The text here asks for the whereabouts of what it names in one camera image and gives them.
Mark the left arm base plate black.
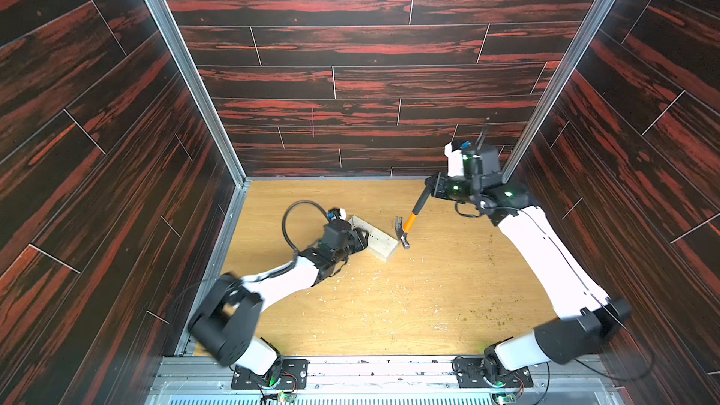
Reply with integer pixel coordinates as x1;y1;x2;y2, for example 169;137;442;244
231;358;309;391

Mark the aluminium front rail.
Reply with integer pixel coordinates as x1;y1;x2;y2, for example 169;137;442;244
146;355;627;404

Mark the white wooden block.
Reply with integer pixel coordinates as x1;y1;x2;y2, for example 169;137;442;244
350;216;401;263

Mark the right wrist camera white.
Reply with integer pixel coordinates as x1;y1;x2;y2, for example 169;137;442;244
444;142;465;177

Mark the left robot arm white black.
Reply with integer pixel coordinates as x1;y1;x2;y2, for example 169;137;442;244
187;219;369;386

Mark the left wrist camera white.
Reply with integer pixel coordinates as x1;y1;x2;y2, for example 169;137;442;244
326;207;348;222

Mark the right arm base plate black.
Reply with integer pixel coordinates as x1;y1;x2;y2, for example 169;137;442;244
451;356;534;389

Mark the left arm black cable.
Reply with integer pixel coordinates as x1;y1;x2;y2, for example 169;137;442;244
280;199;330;254

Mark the claw hammer orange black handle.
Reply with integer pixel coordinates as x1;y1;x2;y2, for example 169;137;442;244
395;187;431;249

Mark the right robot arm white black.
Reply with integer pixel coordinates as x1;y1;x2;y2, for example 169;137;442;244
422;142;632;386

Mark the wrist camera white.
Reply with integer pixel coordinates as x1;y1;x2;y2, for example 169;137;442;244
444;142;465;177
326;207;348;222

